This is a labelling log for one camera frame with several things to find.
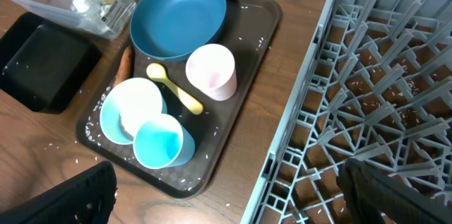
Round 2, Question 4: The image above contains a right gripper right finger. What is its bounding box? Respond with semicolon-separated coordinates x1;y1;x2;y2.
336;158;451;224

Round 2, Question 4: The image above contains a black plastic tray bin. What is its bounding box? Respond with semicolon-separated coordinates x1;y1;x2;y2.
1;12;101;114

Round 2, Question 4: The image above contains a yellow plastic spoon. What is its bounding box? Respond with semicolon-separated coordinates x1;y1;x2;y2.
145;63;203;115

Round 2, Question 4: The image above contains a dark blue plate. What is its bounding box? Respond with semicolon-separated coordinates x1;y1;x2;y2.
130;0;227;61

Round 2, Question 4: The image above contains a light blue rice bowl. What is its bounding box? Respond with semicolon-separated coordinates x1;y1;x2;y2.
100;78;167;145

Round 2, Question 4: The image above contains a grey dishwasher rack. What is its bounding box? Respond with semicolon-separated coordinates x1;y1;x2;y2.
242;0;451;223

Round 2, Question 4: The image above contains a white tissue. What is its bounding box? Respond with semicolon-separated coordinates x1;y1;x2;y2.
70;0;103;17

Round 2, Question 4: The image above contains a brown serving tray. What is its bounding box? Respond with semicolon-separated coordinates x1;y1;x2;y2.
76;0;283;200

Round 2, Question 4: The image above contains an orange carrot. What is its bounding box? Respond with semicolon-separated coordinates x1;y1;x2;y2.
113;46;133;87

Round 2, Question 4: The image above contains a pink plastic cup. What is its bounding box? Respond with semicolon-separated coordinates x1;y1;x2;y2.
185;44;237;101

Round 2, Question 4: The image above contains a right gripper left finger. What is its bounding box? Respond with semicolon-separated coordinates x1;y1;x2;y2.
1;161;117;224

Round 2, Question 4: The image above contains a light blue plastic cup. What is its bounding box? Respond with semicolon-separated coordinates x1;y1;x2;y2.
133;114;196;170

